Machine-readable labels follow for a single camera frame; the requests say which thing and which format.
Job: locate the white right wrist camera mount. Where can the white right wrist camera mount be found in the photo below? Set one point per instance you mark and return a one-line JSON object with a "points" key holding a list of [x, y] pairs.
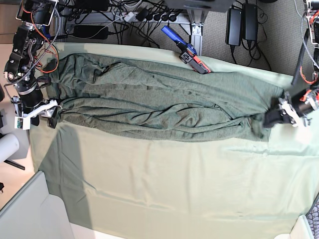
{"points": [[24, 115]]}

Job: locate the blue orange clamp at centre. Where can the blue orange clamp at centre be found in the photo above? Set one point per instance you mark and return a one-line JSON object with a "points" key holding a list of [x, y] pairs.
{"points": [[188, 53]]}

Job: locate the aluminium frame post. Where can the aluminium frame post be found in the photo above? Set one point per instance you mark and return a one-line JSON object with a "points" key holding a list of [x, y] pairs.
{"points": [[197, 19]]}

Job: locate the green T-shirt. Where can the green T-shirt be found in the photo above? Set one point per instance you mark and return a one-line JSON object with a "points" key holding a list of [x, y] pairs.
{"points": [[156, 101]]}

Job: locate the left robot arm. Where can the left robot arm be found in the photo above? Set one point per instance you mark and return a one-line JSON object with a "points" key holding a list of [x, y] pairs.
{"points": [[309, 28]]}

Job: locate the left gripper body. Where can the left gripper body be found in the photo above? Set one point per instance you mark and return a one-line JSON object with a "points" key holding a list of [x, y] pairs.
{"points": [[303, 108]]}

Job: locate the white cylinder on stand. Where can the white cylinder on stand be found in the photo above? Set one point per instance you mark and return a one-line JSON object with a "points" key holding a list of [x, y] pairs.
{"points": [[9, 145]]}

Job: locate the black power adapter brick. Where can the black power adapter brick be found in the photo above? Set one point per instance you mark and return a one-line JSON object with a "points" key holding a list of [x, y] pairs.
{"points": [[233, 27]]}

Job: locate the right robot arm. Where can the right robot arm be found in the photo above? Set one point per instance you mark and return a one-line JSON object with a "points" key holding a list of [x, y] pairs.
{"points": [[23, 69]]}

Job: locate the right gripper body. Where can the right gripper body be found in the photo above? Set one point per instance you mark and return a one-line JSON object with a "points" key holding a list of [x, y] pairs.
{"points": [[29, 95]]}

